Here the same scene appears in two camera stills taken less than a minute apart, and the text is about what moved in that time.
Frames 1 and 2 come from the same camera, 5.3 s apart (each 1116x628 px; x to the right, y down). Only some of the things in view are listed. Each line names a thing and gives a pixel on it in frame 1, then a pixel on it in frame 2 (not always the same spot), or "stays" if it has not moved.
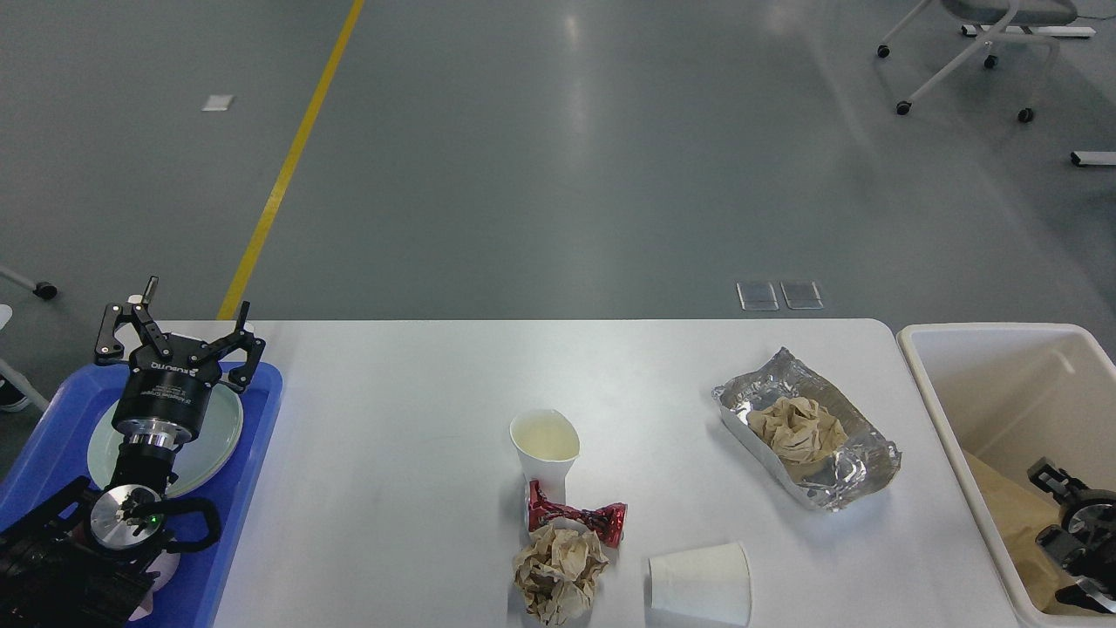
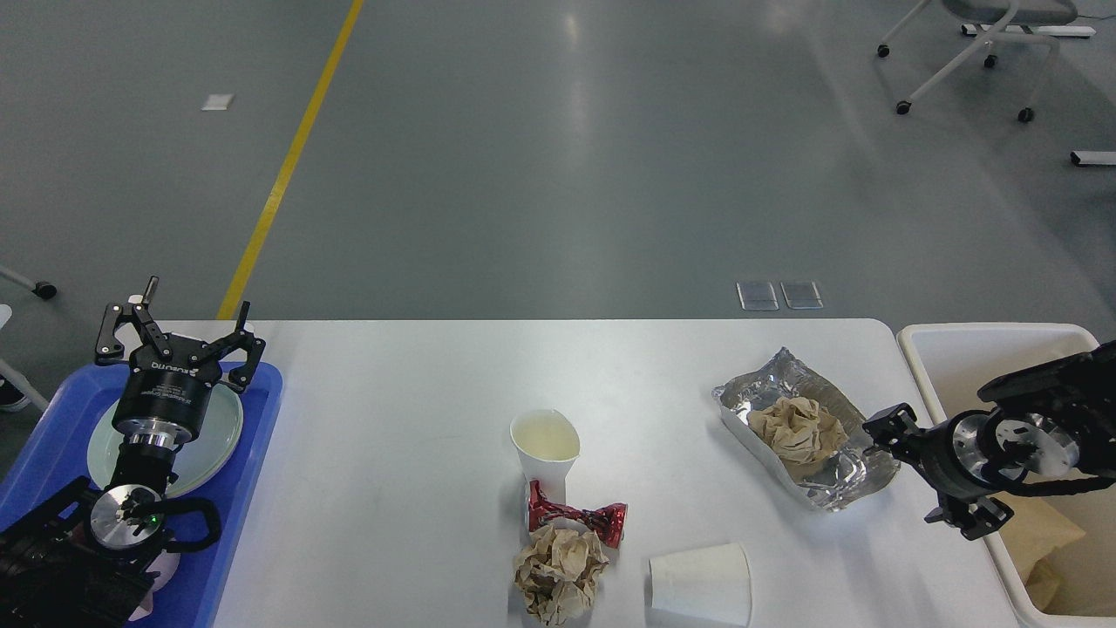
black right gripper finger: x=1086 y=592 → x=974 y=517
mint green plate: x=206 y=450 stays
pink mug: x=166 y=564 stays
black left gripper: x=164 y=399 stays
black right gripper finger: x=1054 y=480 → x=895 y=428
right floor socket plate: x=801 y=295 stays
